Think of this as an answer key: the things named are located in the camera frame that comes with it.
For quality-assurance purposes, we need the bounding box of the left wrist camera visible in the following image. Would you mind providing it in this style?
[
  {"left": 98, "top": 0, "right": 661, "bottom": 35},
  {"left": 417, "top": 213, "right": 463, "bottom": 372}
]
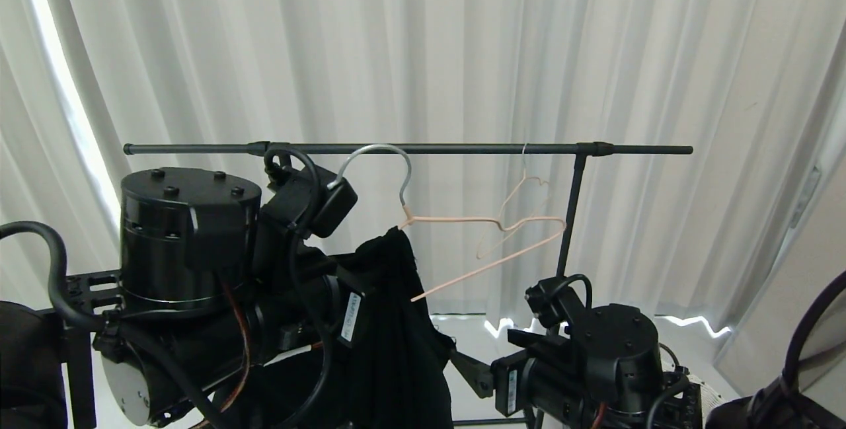
[{"left": 264, "top": 161, "right": 359, "bottom": 239}]

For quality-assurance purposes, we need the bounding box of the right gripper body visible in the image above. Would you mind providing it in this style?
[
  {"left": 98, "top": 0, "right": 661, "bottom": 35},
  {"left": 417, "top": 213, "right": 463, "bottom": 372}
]
[{"left": 492, "top": 348, "right": 596, "bottom": 429}]

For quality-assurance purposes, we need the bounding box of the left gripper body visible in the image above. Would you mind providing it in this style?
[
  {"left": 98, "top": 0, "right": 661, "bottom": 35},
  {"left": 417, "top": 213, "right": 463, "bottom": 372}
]
[{"left": 278, "top": 264, "right": 371, "bottom": 354}]

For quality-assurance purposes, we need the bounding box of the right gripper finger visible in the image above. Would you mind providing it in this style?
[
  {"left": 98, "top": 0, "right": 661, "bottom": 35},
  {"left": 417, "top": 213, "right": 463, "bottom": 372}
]
[{"left": 449, "top": 350, "right": 494, "bottom": 398}]

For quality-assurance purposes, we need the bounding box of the black garment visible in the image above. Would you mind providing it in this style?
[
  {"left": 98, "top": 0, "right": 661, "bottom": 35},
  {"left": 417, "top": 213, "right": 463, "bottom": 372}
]
[{"left": 231, "top": 226, "right": 457, "bottom": 429}]

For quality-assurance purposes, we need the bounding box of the pink clothes hanger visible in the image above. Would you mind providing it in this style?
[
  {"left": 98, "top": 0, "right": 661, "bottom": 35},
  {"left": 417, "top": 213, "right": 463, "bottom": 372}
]
[
  {"left": 328, "top": 144, "right": 568, "bottom": 303},
  {"left": 476, "top": 145, "right": 553, "bottom": 261}
]

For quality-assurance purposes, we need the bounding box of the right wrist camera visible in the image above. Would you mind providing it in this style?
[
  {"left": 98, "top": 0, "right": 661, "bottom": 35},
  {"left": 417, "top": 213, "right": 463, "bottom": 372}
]
[{"left": 525, "top": 275, "right": 596, "bottom": 350}]

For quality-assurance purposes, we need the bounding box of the white laundry basket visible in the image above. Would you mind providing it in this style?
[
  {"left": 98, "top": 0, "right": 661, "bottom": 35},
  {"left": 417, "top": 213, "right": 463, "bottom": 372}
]
[{"left": 687, "top": 376, "right": 728, "bottom": 410}]

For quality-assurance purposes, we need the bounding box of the black clothes rack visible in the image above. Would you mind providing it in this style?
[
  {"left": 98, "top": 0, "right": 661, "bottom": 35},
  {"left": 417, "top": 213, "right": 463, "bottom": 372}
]
[{"left": 124, "top": 141, "right": 693, "bottom": 429}]

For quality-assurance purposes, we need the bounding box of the white curtain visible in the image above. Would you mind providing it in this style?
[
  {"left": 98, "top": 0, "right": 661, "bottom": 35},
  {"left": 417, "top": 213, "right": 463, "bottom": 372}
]
[{"left": 0, "top": 0, "right": 846, "bottom": 340}]

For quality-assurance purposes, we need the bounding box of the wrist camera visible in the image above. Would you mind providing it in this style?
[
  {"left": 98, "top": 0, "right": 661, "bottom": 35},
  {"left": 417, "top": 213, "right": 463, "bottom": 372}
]
[
  {"left": 264, "top": 161, "right": 359, "bottom": 239},
  {"left": 525, "top": 275, "right": 596, "bottom": 350}
]

